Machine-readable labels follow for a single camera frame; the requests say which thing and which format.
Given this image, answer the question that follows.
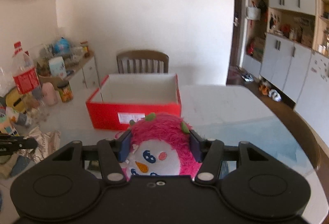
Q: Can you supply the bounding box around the red cardboard box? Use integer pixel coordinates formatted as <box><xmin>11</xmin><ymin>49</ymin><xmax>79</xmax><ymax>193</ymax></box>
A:
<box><xmin>85</xmin><ymin>73</ymin><xmax>182</xmax><ymax>131</ymax></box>

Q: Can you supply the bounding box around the pink small bottle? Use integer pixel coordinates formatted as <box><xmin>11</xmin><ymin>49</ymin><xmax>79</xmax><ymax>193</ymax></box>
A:
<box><xmin>42</xmin><ymin>82</ymin><xmax>58</xmax><ymax>106</ymax></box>

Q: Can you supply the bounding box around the silver snack bag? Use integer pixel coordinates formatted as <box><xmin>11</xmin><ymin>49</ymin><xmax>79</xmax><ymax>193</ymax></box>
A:
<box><xmin>18</xmin><ymin>126</ymin><xmax>61</xmax><ymax>164</ymax></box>

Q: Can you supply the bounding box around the pink plush toy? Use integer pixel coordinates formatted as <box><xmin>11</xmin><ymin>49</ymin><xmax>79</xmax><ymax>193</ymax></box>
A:
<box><xmin>120</xmin><ymin>113</ymin><xmax>201</xmax><ymax>179</ymax></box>

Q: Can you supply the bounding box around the white side cabinet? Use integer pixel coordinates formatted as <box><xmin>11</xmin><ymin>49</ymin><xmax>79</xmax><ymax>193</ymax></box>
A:
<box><xmin>38</xmin><ymin>51</ymin><xmax>101</xmax><ymax>93</ymax></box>

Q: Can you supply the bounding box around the white cabinet row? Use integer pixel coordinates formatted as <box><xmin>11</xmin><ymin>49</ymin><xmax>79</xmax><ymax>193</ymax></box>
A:
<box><xmin>244</xmin><ymin>0</ymin><xmax>328</xmax><ymax>144</ymax></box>

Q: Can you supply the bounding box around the red label plastic bottle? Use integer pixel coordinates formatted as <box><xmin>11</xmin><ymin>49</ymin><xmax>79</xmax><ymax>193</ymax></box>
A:
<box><xmin>12</xmin><ymin>41</ymin><xmax>43</xmax><ymax>101</ymax></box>

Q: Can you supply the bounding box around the orange label jar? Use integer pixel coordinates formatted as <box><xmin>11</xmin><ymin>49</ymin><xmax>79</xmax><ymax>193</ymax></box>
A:
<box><xmin>57</xmin><ymin>80</ymin><xmax>74</xmax><ymax>103</ymax></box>

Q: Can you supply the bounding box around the brown wooden chair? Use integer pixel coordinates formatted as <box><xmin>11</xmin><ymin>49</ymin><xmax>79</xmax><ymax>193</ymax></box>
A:
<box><xmin>117</xmin><ymin>49</ymin><xmax>169</xmax><ymax>74</ymax></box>

